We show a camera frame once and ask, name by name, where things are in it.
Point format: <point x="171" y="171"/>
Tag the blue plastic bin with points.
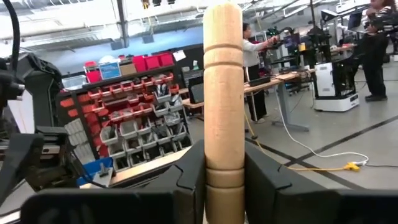
<point x="90" y="169"/>

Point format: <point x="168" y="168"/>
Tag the person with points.
<point x="253" y="53"/>
<point x="376" y="46"/>

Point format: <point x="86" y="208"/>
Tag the wooden standing desk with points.
<point x="280" y="79"/>

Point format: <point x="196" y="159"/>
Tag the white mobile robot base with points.
<point x="335" y="87"/>

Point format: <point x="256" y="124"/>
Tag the red grey parts bin rack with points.
<point x="124" y="109"/>

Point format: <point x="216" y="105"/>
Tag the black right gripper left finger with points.
<point x="140" y="199"/>

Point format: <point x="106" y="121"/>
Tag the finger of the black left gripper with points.
<point x="18" y="161"/>

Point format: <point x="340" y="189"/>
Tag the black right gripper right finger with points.
<point x="295" y="199"/>

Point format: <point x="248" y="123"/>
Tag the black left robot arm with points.
<point x="37" y="87"/>

